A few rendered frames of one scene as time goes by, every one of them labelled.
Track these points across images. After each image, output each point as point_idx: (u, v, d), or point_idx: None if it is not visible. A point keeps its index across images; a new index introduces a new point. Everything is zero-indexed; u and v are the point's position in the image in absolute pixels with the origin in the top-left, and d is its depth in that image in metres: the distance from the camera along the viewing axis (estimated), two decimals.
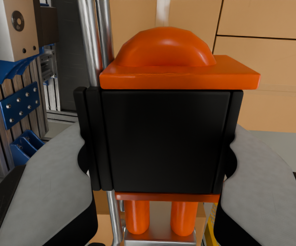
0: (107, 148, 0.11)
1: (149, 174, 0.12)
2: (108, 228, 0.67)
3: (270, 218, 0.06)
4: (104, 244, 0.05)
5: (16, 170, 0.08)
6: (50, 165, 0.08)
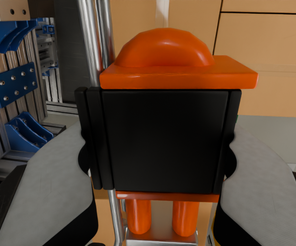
0: (108, 147, 0.11)
1: (149, 173, 0.12)
2: (108, 215, 0.63)
3: (270, 218, 0.06)
4: (104, 244, 0.05)
5: (17, 170, 0.08)
6: (51, 165, 0.08)
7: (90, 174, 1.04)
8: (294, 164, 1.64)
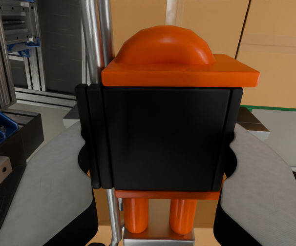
0: (108, 145, 0.11)
1: (149, 172, 0.12)
2: None
3: (270, 218, 0.06)
4: (104, 244, 0.05)
5: (17, 170, 0.08)
6: (51, 165, 0.08)
7: None
8: None
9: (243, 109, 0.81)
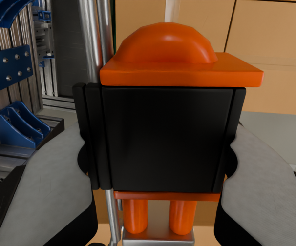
0: (106, 146, 0.11)
1: (149, 173, 0.12)
2: None
3: (271, 218, 0.06)
4: (104, 244, 0.05)
5: (16, 170, 0.08)
6: (50, 165, 0.08)
7: None
8: (294, 165, 1.62)
9: None
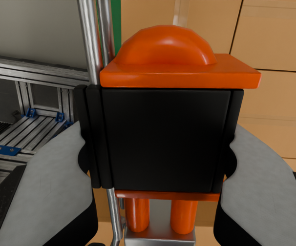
0: (107, 146, 0.11)
1: (149, 172, 0.12)
2: (102, 242, 0.43)
3: (270, 218, 0.06)
4: (104, 244, 0.05)
5: (17, 170, 0.08)
6: (51, 165, 0.08)
7: None
8: None
9: None
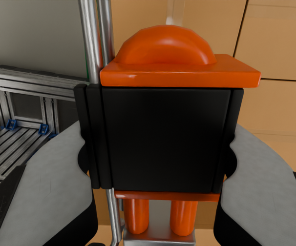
0: (107, 146, 0.11)
1: (149, 172, 0.12)
2: None
3: (270, 218, 0.06)
4: (104, 244, 0.05)
5: (16, 170, 0.08)
6: (50, 165, 0.08)
7: None
8: None
9: None
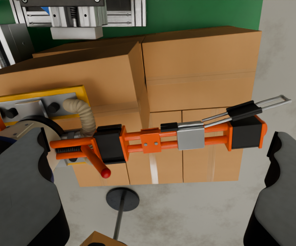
0: (247, 117, 0.47)
1: (239, 134, 0.49)
2: (113, 80, 0.70)
3: None
4: (104, 244, 0.05)
5: None
6: (7, 178, 0.07)
7: None
8: None
9: None
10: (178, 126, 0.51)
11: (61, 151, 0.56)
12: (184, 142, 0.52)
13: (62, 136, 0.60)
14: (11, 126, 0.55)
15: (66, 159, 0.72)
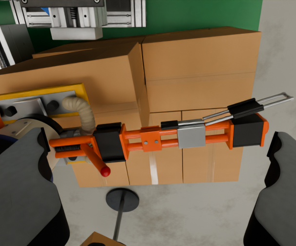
0: (248, 114, 0.46)
1: (240, 132, 0.48)
2: (112, 80, 0.70)
3: None
4: (104, 244, 0.05)
5: None
6: (7, 178, 0.07)
7: None
8: None
9: None
10: (178, 124, 0.50)
11: (60, 149, 0.55)
12: (185, 140, 0.51)
13: (62, 134, 0.60)
14: (10, 124, 0.54)
15: (66, 158, 0.71)
